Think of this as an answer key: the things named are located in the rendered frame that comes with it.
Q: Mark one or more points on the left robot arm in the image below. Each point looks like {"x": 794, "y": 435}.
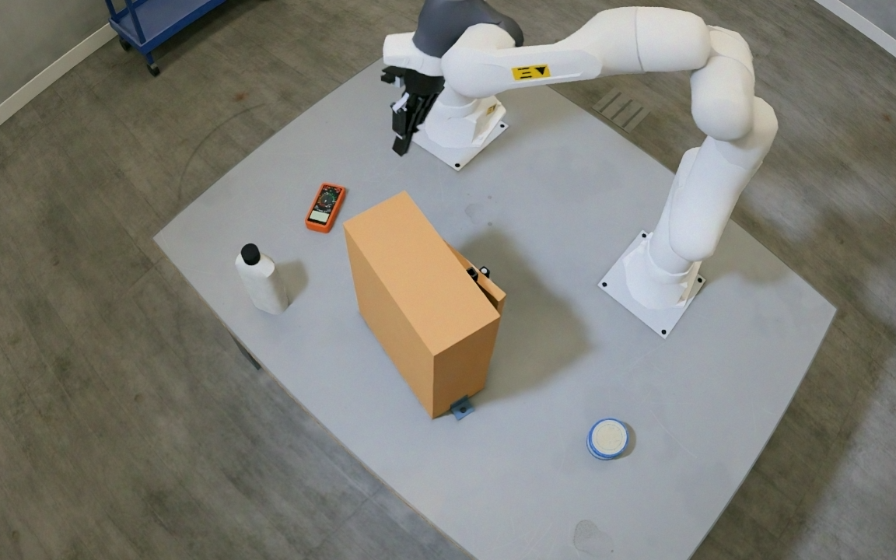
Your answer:
{"x": 627, "y": 40}

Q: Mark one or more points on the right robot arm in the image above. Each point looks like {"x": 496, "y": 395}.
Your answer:
{"x": 452, "y": 119}

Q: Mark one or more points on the white bottle with black cap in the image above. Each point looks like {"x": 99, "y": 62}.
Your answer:
{"x": 261, "y": 279}

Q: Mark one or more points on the orange digital multimeter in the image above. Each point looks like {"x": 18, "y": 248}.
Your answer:
{"x": 325, "y": 207}

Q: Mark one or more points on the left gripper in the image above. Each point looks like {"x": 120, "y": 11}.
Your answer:
{"x": 418, "y": 86}

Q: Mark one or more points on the white and blue round tin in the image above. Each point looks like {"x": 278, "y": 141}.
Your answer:
{"x": 607, "y": 439}

